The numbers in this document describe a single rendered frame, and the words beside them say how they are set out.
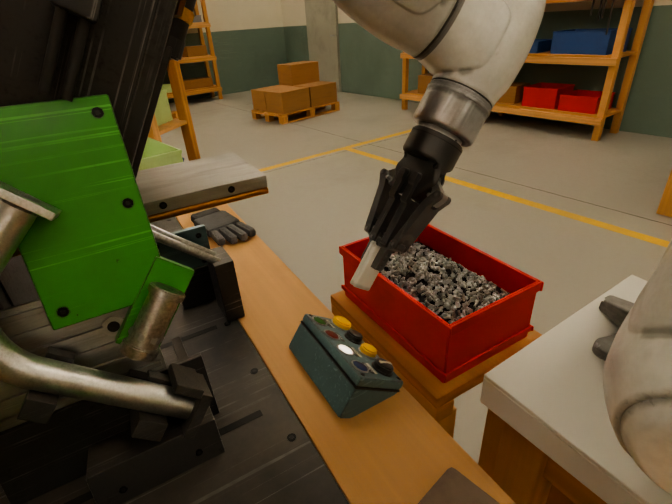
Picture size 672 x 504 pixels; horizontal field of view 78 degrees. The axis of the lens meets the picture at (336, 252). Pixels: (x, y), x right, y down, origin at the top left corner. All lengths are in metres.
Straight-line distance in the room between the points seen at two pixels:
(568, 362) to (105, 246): 0.59
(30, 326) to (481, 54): 0.58
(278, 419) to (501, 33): 0.53
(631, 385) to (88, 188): 0.50
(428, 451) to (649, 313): 0.26
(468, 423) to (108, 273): 1.45
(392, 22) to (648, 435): 0.46
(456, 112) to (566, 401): 0.38
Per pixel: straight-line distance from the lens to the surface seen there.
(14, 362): 0.48
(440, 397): 0.70
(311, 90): 6.84
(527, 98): 5.79
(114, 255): 0.48
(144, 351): 0.47
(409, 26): 0.55
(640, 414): 0.38
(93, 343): 0.53
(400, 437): 0.52
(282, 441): 0.53
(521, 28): 0.60
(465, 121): 0.57
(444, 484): 0.46
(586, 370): 0.66
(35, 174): 0.48
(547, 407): 0.59
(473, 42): 0.57
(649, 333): 0.40
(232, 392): 0.59
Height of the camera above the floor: 1.32
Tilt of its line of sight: 29 degrees down
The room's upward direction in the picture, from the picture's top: 4 degrees counter-clockwise
